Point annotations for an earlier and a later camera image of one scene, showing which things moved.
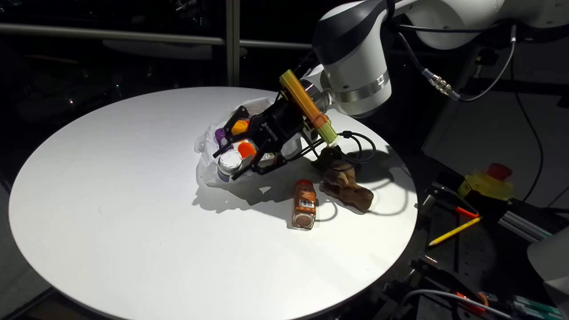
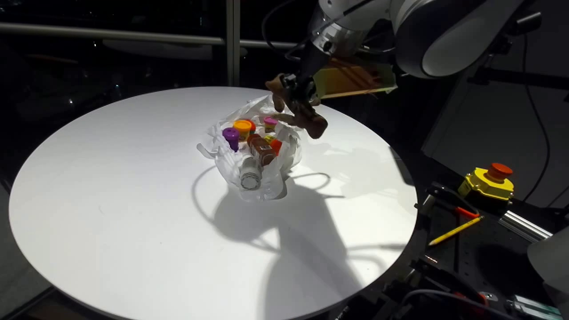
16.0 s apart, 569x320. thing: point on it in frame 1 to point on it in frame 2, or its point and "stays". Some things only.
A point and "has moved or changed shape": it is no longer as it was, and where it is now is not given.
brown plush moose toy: x=340 y=179 has moved or changed shape
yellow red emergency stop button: x=491 y=181 stays
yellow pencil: x=455 y=231 stays
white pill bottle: x=229 y=160 to x=249 y=172
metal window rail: x=231 y=37 stays
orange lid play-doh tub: x=245 y=147 has moved or changed shape
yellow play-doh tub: x=238 y=126 stays
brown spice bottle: x=304 y=204 has moved or changed shape
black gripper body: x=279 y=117 to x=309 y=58
